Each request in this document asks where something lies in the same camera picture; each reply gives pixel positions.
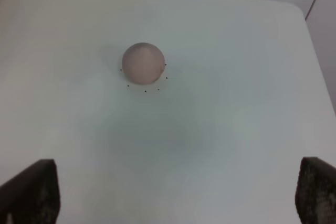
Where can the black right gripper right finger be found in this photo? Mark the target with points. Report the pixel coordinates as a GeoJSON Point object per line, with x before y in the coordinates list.
{"type": "Point", "coordinates": [315, 193]}

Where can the pink peach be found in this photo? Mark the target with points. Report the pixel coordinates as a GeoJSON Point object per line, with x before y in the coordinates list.
{"type": "Point", "coordinates": [143, 63]}

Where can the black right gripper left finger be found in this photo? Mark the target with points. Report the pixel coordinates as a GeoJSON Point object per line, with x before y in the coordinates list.
{"type": "Point", "coordinates": [33, 195]}

